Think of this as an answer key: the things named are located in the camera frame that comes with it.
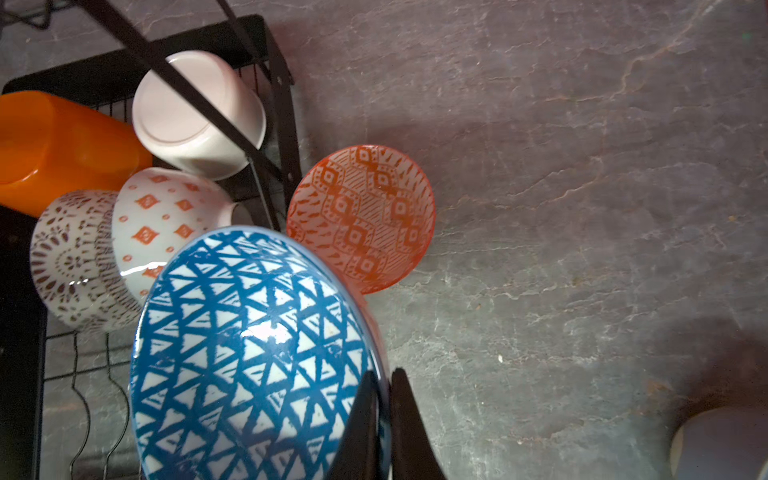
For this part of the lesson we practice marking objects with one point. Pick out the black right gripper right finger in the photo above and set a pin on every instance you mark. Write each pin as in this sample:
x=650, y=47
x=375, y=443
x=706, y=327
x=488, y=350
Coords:
x=412, y=454

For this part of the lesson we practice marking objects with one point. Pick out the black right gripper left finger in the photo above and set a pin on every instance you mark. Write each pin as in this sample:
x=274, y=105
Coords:
x=358, y=455

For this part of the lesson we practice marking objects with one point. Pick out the blue patterned bowl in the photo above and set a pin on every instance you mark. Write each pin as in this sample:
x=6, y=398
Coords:
x=247, y=359

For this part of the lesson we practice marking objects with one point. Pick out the red orange patterned bowl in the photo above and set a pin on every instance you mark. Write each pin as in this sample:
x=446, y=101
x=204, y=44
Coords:
x=368, y=211

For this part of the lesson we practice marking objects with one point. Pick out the black wire dish rack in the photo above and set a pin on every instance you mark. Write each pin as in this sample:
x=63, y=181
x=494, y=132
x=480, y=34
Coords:
x=108, y=80

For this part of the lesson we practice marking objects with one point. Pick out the grey green patterned bowl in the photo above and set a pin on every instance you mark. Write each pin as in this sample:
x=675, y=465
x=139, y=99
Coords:
x=159, y=211

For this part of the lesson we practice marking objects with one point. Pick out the white red lattice bowl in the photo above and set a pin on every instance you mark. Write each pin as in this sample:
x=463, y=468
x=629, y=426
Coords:
x=73, y=265

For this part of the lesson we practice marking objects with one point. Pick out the white ceramic bowl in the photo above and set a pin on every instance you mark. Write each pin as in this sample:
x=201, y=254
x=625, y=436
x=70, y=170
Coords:
x=175, y=132

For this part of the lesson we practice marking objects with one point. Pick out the orange plastic bowl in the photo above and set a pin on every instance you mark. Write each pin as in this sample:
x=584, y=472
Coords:
x=51, y=146

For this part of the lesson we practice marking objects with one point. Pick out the light blue mug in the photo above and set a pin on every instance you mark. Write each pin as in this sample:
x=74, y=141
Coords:
x=722, y=443

